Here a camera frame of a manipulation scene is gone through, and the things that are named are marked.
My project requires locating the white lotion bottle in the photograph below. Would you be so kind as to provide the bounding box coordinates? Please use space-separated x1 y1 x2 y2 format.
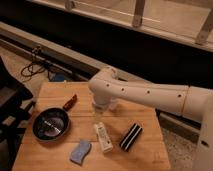
94 122 113 153

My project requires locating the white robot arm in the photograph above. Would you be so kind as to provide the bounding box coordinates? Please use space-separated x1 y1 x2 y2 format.
88 66 213 171

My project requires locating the black chair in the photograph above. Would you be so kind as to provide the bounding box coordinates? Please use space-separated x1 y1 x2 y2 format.
0 57 35 171

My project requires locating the black white striped eraser block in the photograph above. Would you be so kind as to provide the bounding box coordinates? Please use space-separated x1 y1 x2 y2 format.
119 123 143 152

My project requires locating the blue sponge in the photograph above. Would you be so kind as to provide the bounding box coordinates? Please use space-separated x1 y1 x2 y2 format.
70 140 92 165

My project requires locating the metal window frame rail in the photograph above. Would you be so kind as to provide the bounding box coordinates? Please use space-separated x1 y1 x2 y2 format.
28 0 213 52

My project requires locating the clear plastic cup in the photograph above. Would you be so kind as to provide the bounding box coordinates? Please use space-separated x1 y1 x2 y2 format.
109 99 118 111

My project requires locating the black cable bundle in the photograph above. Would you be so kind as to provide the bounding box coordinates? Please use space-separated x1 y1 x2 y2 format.
20 45 54 81

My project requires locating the blue object on floor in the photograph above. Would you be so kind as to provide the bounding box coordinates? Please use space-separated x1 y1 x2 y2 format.
50 74 65 82

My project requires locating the black frying pan red handle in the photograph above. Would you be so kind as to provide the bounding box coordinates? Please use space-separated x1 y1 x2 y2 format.
32 94 78 141

